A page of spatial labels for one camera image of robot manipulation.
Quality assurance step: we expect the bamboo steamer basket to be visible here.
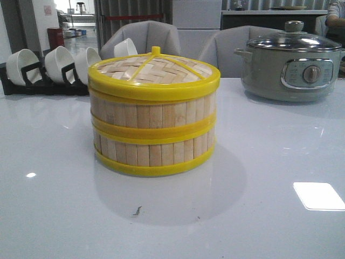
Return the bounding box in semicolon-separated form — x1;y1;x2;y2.
93;127;216;177
90;90;216;141

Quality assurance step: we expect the yellow bamboo steamer lid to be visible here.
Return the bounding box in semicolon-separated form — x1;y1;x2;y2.
88;46;220;104

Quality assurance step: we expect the grey chair right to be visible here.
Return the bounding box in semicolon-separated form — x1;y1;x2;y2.
198;25;279;78

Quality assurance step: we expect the grey chair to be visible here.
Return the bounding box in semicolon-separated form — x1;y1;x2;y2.
198;25;279;78
99;21;181;59

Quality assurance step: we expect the white bowl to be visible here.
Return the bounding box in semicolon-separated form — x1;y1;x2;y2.
6;49;39;86
113;38;137;58
74;47;101;85
45;46;74;84

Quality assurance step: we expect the grey chair left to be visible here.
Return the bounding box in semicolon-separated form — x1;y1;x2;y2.
99;21;181;59

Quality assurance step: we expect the white cabinet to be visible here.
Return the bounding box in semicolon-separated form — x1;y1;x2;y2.
172;1;222;59

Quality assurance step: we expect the green electric cooking pot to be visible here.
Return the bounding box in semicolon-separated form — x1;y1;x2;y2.
234;47;344;102

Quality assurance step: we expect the black bowl rack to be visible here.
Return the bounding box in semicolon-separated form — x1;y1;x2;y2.
1;62;89;96

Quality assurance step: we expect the dark counter cabinet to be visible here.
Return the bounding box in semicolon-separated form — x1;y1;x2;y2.
220;10;327;33

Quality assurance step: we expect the glass pot lid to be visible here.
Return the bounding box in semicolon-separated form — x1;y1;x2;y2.
247;21;342;52

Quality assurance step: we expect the person in background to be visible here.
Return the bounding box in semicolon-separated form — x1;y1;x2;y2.
325;1;344;44

